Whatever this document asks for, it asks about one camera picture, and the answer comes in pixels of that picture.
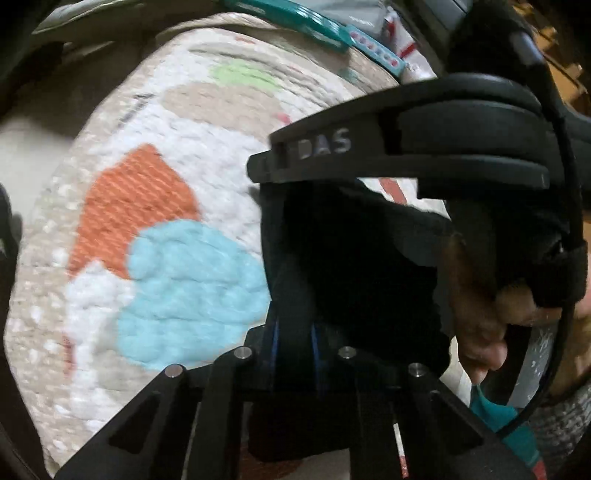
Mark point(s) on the black pants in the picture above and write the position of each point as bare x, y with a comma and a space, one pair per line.
351, 258

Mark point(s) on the person's right hand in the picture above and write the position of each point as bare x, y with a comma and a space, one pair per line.
480, 318

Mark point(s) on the teal box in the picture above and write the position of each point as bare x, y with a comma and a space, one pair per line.
295, 16

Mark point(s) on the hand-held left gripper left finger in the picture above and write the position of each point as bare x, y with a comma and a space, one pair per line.
273, 342

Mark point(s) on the wooden furniture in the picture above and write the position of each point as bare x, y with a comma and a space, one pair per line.
565, 60

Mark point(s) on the teal strip with red dots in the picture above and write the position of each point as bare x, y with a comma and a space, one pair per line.
376, 51

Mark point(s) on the person's right forearm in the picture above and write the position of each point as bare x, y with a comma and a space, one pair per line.
579, 355

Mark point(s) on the teal cloth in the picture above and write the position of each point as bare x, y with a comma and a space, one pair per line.
503, 417

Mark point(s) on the grey knit cloth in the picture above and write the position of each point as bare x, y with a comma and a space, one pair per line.
561, 429

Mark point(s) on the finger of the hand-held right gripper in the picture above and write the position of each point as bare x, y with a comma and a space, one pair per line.
265, 167

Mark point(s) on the colourful tufted rug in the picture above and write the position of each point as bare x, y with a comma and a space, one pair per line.
175, 230

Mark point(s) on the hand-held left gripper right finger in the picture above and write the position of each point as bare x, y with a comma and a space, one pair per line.
316, 346

